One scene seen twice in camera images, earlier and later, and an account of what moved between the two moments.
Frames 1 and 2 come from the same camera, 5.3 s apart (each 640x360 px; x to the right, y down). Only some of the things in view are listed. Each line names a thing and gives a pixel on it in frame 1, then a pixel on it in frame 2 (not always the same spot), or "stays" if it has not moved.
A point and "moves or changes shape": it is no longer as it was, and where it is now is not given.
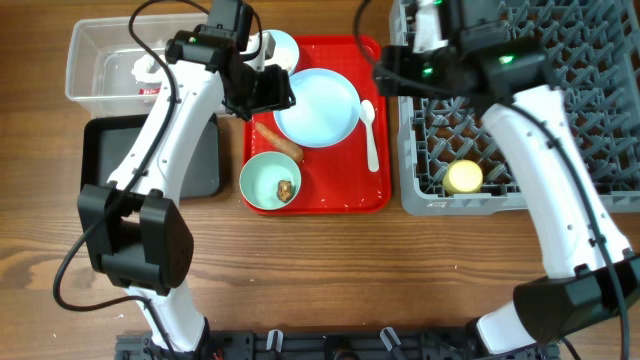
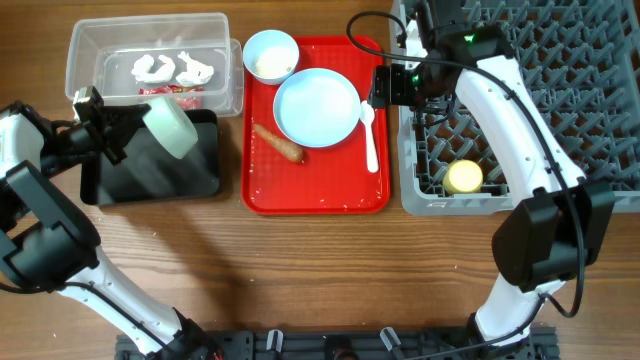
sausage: (284, 146) stays
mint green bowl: (260, 176) moves or changes shape
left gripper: (275, 96) to (103, 123)
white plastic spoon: (367, 112) stays
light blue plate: (326, 111) stays
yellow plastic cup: (462, 177) stays
